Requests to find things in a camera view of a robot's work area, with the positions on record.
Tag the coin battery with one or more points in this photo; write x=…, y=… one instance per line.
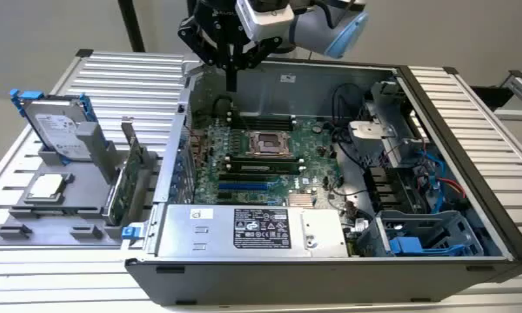
x=316, y=128

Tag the grey PC case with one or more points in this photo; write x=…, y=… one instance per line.
x=287, y=283

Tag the silver CPU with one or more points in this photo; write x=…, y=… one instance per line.
x=45, y=186

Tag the blue case latch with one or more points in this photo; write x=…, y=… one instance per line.
x=129, y=233

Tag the hard disk in blue carrier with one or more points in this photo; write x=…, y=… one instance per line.
x=53, y=130

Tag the metal drive cage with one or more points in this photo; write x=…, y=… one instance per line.
x=370, y=130

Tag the grey parts rack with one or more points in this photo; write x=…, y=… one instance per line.
x=82, y=199

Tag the black pole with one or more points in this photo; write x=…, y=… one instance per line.
x=132, y=26

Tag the RAM stick with white label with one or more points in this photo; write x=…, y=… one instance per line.
x=260, y=168

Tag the black expansion slot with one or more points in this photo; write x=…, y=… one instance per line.
x=243, y=178

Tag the blue disk carrier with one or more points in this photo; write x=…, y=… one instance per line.
x=404, y=246

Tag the silver heat sink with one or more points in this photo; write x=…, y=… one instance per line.
x=302, y=201

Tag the green motherboard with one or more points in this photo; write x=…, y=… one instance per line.
x=312, y=156

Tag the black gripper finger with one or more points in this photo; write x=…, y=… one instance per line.
x=200, y=45
x=260, y=52

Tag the grey disk bay cage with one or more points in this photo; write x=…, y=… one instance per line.
x=416, y=216

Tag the blue expansion slot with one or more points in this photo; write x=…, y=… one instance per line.
x=243, y=187

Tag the graphics card with black shroud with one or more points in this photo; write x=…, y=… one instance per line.
x=128, y=182

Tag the silver power supply unit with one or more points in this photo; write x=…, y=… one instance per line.
x=177, y=234

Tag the CPU socket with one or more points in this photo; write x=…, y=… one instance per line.
x=267, y=143

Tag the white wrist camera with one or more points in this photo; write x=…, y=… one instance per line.
x=264, y=23

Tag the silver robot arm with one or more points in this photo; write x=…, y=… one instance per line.
x=312, y=36

